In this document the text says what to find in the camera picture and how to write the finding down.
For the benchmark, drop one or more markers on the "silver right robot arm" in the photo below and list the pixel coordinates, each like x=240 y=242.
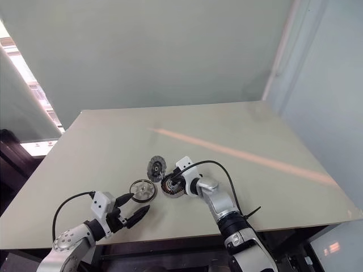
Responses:
x=221 y=201

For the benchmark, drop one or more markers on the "silver spoked rotor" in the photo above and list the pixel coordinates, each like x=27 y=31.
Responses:
x=141 y=189

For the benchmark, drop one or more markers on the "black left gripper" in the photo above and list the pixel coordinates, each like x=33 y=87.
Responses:
x=116 y=219

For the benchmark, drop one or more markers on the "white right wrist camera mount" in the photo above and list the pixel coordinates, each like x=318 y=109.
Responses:
x=190 y=177

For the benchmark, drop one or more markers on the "grey round motor lid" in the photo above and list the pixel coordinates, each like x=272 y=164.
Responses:
x=156 y=167

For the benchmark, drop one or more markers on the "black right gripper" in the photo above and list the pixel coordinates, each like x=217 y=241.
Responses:
x=179 y=182

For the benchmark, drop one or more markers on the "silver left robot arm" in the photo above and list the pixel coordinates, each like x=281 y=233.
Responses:
x=68 y=241

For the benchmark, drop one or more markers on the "round motor housing copper windings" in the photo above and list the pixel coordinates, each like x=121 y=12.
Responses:
x=166 y=187

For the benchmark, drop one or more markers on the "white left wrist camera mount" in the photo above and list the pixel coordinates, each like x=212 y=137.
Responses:
x=99 y=204

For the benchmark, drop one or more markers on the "dark glossy screen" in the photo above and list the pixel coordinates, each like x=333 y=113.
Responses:
x=337 y=249

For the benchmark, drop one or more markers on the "dark table frame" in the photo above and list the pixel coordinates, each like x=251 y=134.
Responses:
x=158 y=255

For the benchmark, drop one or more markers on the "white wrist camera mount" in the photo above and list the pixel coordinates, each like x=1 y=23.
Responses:
x=190 y=177
x=99 y=204

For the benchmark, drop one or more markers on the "dark wooden cabinet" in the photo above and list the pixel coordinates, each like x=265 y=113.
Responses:
x=14 y=170

